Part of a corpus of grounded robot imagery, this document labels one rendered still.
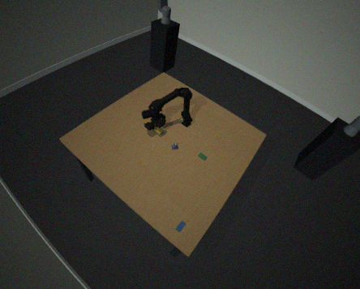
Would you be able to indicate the yellow bar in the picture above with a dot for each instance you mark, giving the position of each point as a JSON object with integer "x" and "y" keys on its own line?
{"x": 156, "y": 129}

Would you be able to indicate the green rectangular block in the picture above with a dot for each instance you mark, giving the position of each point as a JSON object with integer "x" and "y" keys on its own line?
{"x": 202, "y": 156}

